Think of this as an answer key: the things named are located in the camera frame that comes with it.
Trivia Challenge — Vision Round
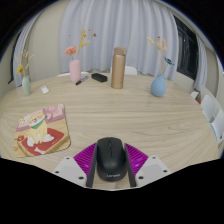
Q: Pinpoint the pink vase with orange flowers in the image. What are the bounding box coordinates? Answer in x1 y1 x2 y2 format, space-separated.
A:
64 28 98 84

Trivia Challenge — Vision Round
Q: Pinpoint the blue marker pen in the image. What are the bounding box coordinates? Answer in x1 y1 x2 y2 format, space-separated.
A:
75 75 90 86

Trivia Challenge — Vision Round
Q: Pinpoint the blue vase with dried flowers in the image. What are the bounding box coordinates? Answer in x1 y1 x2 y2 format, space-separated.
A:
146 35 176 98

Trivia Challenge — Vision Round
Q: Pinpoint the dark window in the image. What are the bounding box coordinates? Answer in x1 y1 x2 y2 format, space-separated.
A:
173 16 200 81

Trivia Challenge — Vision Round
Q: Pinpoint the green vase with yellow flowers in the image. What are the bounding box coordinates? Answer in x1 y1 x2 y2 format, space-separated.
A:
13 49 35 97

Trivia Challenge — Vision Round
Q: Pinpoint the wide white curtain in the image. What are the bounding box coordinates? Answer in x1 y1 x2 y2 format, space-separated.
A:
59 0 180 81

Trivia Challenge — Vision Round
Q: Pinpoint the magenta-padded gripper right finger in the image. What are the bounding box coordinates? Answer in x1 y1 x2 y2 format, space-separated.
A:
123 142 172 188

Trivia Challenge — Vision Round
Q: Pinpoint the black rectangular case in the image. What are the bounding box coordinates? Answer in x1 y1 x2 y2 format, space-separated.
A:
91 72 109 83

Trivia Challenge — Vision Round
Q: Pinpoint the black computer mouse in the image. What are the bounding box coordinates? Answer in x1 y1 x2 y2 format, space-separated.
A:
95 136 128 182

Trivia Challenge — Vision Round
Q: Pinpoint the narrow white curtain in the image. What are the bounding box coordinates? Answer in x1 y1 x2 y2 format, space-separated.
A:
12 14 41 88
193 34 208 92

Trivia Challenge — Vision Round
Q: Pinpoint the copper thermos bottle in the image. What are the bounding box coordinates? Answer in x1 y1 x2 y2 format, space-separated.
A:
110 46 128 90

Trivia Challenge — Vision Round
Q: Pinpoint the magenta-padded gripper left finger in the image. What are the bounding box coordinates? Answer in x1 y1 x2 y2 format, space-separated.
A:
52 141 98 188

